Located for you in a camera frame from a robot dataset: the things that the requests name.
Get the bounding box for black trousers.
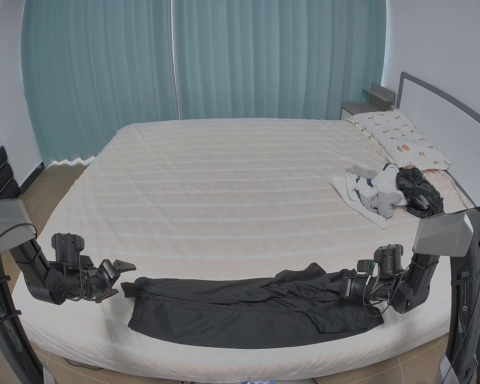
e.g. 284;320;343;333
121;262;385;344

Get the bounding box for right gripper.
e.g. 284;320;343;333
325;275;376;301

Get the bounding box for black cable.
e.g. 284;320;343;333
65;357;103;371

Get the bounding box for blue-green curtain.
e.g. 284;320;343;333
172;0;388;121
22;0;181;166

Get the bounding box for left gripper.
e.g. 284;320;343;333
80;259;137;303

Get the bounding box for bed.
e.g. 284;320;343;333
10;71;480;380

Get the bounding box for white printed pillow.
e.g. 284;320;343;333
344;109;453;172

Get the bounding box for black garment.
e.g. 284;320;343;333
395;166;445;219

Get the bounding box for grey bedside table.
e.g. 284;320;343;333
341;82;397;121

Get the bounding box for pile of clothes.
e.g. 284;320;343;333
330;163;410;230

